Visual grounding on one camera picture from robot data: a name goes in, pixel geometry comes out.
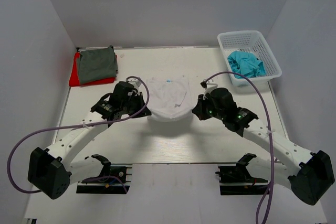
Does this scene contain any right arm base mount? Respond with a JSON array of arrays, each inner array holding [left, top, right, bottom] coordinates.
[[215, 153, 269, 196]]

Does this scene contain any folded grey t shirt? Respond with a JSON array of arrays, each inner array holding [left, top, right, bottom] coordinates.
[[76, 46, 118, 85]]

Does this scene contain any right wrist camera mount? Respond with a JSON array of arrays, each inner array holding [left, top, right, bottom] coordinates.
[[201, 79, 218, 100]]

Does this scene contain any blue t shirt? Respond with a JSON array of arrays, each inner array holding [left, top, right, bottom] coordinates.
[[227, 51, 266, 78]]

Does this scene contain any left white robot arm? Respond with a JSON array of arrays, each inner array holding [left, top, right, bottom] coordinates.
[[28, 77, 151, 199]]

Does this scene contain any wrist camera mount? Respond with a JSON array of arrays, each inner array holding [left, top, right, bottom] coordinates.
[[126, 77, 142, 89], [201, 79, 218, 100]]

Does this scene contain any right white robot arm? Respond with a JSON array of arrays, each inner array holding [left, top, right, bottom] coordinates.
[[192, 88, 335, 206]]

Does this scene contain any white plastic basket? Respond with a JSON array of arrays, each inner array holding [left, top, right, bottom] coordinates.
[[217, 30, 282, 86]]

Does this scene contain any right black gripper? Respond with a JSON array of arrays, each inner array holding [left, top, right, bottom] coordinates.
[[193, 92, 226, 120]]

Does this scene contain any white t shirt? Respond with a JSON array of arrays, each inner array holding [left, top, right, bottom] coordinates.
[[146, 76, 193, 122]]

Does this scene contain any folded red t shirt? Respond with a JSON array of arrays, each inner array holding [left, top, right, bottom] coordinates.
[[69, 52, 116, 87]]

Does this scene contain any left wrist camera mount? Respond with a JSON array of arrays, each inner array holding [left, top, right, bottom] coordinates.
[[126, 77, 142, 89]]

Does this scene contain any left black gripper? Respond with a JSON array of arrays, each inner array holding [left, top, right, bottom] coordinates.
[[121, 92, 151, 119]]

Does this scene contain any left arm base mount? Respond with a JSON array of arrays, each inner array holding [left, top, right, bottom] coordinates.
[[76, 154, 132, 195]]

